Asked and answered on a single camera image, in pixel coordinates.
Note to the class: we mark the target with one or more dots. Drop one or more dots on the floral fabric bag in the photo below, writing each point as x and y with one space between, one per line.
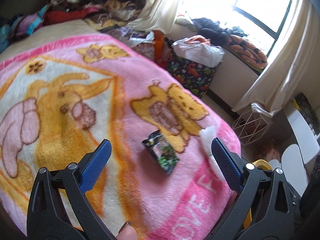
145 49

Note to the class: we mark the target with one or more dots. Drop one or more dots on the orange bag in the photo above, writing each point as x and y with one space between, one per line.
158 46

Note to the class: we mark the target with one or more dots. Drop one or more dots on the cream curtain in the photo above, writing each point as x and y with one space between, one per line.
293 65
156 15

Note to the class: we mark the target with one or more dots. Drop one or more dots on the green black snack packet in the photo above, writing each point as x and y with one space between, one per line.
162 151

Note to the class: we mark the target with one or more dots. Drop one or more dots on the left hand painted nails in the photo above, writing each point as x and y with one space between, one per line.
127 232

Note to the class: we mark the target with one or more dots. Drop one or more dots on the pile of dark clothes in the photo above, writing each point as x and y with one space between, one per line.
67 10

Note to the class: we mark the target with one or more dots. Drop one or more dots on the window frame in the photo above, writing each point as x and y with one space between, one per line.
261 20

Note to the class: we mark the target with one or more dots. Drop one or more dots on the left cream curtain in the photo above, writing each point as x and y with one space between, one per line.
156 15

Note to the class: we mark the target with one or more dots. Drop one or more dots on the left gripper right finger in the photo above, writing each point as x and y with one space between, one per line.
263 208

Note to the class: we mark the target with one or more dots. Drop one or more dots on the white wire side table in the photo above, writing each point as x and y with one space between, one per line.
252 124

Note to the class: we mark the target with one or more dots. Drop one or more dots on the right cream curtain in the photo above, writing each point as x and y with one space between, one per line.
293 65

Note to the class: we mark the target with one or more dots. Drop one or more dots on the black jacket on sill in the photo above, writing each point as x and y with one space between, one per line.
211 30

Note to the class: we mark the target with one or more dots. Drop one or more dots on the white yarn tassel bundle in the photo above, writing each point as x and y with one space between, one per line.
207 135

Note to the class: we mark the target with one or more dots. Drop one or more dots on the black box on dresser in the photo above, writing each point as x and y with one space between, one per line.
302 104

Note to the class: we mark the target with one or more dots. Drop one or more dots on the pink bear fleece blanket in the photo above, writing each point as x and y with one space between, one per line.
60 100

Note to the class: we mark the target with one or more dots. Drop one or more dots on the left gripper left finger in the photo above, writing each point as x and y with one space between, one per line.
47 217

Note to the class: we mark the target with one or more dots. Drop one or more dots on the dinosaur print laundry basket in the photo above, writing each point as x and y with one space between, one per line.
192 76

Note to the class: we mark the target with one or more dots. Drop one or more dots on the orange patterned folded blanket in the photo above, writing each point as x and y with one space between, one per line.
247 52

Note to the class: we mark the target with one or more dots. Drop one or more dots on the white dresser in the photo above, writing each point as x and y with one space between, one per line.
302 149

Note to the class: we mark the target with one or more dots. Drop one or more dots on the striped purple blue cloth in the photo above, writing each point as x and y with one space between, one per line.
25 25

